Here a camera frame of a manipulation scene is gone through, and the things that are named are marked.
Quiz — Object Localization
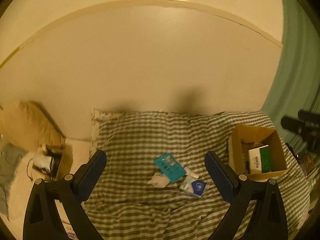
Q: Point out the green white medicine box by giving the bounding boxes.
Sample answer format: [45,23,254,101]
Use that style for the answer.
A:
[248,145,271,174]

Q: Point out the blue white tissue pack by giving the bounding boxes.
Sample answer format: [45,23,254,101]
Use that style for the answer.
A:
[180,176,207,198]

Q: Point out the small white plush toy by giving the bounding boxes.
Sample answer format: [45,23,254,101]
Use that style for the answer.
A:
[147,172,170,189]

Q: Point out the blue blister pack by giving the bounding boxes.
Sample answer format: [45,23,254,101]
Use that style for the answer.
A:
[153,153,186,183]

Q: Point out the teal curtain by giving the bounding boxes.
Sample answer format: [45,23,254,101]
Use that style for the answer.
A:
[262,0,319,153]

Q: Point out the open brown cardboard box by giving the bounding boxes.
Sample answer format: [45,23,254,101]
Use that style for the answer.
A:
[228,124,287,181]

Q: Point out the small cluttered cardboard box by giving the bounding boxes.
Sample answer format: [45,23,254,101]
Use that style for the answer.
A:
[32,144,73,180]

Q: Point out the grey blue garment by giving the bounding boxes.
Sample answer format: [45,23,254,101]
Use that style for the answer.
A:
[0,142,26,216]

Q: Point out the beige pillow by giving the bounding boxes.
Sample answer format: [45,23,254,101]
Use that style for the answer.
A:
[1,101,65,151]

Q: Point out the white patterned pillow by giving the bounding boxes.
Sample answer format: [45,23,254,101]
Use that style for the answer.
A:
[89,109,124,156]

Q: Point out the grey white checkered blanket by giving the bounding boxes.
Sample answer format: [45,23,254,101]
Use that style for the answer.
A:
[56,109,312,240]

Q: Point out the black cable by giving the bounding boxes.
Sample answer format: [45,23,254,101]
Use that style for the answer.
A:
[26,157,38,182]

